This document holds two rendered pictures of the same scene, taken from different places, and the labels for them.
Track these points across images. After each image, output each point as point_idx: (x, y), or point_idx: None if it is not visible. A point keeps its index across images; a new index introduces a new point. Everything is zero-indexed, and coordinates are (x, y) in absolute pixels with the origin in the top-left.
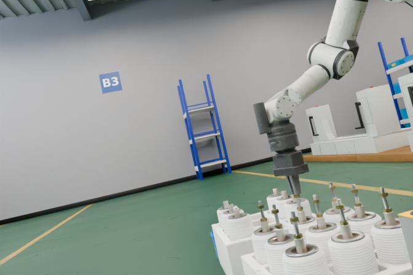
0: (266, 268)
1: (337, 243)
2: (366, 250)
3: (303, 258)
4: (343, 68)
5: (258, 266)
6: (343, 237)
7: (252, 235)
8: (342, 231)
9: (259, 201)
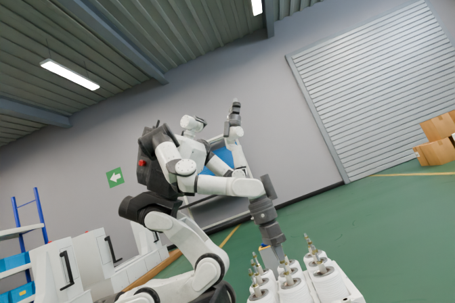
0: None
1: (295, 260)
2: None
3: None
4: None
5: (346, 282)
6: (289, 262)
7: (336, 269)
8: (288, 259)
9: (312, 245)
